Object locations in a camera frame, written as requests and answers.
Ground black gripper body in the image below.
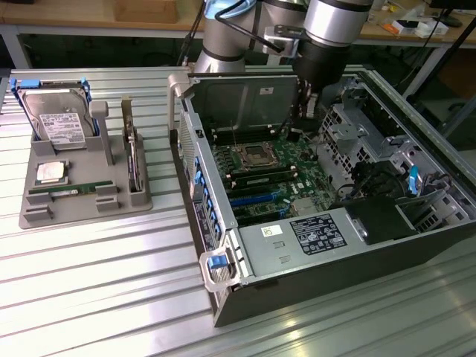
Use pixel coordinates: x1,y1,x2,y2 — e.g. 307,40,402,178
292,38,351,93

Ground green RAM stick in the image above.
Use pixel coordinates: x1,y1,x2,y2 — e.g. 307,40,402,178
29,181,114,196
232,165,295,187

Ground silver perforated drive cage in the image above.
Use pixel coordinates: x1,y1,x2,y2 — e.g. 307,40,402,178
318,103,375,179

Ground green motherboard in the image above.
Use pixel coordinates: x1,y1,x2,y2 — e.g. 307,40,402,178
210,126,338,228

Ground metal CPU socket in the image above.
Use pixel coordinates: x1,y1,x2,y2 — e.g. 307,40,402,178
237,143,279,169

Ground thin metal locking lever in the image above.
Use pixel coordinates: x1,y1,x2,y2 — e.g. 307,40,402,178
230,120,242,149

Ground wooden workbench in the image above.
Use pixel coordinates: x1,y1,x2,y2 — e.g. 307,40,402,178
0,0,208,70
347,0,476,97

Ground small orange box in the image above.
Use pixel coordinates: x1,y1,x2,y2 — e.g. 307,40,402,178
384,21,410,36

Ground silver chipset heatsink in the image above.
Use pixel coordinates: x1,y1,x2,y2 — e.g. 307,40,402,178
292,198,319,219

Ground blue expansion slot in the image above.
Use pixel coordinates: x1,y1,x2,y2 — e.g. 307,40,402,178
228,193,275,209

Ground small white box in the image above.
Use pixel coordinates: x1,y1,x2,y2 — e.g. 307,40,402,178
412,20,451,39

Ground blue plastic bay latch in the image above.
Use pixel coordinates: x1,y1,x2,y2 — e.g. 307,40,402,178
407,166,422,194

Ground black monitor stand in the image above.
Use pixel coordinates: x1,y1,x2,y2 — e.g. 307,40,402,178
429,0,464,28

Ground black tripod pole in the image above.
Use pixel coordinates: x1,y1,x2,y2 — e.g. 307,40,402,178
403,14,476,101

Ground grey power supply unit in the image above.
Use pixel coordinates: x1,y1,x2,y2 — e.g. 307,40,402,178
237,207,373,278

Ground black graphics card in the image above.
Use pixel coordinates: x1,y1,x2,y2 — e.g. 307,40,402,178
120,95,146,194

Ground black open PC case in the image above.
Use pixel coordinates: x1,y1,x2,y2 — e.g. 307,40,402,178
167,65,476,328

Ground grey plastic parts rack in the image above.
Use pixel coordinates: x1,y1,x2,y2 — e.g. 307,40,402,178
18,100,155,230

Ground silver hard disk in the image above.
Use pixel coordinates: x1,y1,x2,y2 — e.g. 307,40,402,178
20,87,94,152

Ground CPU chip with silver lid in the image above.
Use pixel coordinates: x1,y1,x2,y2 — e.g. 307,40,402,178
33,162,70,184

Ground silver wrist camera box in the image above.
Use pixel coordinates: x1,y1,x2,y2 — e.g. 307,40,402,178
263,25,303,57

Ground black camera cable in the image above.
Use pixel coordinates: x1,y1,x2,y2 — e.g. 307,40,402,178
214,0,283,53

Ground black cable with connector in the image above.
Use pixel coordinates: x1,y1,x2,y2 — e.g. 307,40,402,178
180,0,206,66

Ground clear handle with blue latch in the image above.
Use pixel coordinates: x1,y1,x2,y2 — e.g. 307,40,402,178
199,249,243,293

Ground blue plastic disk bracket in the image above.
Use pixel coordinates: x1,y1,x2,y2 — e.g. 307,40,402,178
9,77,101,138

